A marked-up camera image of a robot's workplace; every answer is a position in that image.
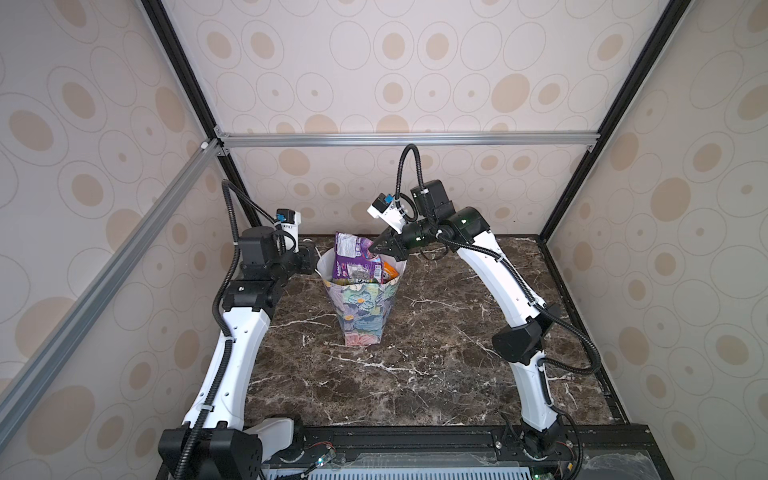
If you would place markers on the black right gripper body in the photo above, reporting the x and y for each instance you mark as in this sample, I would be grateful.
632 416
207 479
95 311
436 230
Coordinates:
414 234

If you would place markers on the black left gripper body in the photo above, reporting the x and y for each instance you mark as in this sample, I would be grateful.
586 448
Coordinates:
301 261

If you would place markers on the purple pink snack bag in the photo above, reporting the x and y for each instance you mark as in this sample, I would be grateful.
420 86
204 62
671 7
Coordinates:
354 263

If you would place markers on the floral paper bag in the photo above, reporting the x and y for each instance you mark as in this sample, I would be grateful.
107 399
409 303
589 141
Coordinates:
362 310

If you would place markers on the orange snack bag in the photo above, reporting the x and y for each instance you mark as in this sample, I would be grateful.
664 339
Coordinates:
389 272

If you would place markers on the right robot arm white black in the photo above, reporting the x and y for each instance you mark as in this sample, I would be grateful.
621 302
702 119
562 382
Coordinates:
467 233

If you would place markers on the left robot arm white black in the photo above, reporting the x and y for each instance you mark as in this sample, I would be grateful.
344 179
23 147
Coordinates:
234 342

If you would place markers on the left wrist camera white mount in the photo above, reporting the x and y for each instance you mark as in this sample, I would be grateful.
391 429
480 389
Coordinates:
288 222

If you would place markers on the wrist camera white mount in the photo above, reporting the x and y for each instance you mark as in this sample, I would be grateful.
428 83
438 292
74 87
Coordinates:
386 209
288 222

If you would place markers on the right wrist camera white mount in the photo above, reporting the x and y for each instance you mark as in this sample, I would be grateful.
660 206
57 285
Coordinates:
386 209

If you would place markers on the silver aluminium rail back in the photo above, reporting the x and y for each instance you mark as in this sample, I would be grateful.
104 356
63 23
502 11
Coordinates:
573 137

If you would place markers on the silver aluminium rail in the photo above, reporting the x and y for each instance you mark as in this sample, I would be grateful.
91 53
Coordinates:
39 372
573 137

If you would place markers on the black corner frame post left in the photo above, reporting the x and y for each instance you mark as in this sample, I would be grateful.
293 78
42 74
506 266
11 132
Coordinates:
160 22

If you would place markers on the black corner frame post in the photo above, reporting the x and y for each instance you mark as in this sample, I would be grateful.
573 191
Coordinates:
160 22
647 59

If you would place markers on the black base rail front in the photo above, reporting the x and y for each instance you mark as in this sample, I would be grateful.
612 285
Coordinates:
466 452

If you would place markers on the black corner frame post right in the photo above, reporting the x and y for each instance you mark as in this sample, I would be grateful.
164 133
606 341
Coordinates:
647 59

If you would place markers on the silver aluminium rail left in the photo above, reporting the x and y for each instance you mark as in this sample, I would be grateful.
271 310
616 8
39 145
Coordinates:
39 372

